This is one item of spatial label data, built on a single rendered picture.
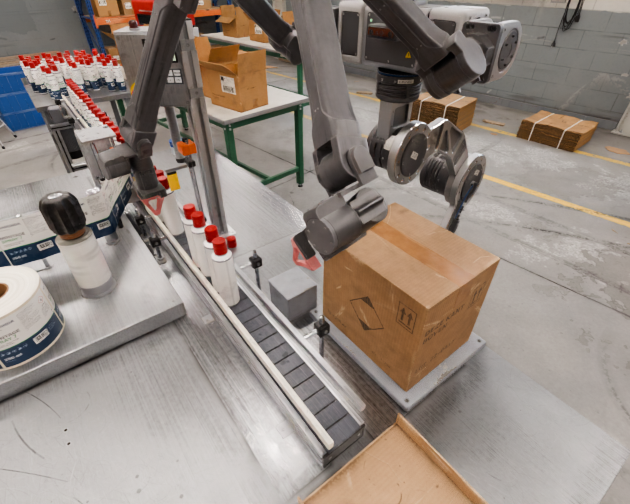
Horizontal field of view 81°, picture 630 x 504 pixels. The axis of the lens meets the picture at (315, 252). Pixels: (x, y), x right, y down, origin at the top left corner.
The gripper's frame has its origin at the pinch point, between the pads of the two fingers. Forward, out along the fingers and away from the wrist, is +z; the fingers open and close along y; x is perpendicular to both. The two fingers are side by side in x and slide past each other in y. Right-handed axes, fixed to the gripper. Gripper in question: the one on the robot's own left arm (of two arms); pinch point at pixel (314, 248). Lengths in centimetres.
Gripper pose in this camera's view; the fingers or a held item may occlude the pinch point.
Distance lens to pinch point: 71.8
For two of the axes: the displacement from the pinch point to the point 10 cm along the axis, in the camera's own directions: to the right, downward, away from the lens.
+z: -4.4, 3.4, 8.3
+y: -7.0, 4.5, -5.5
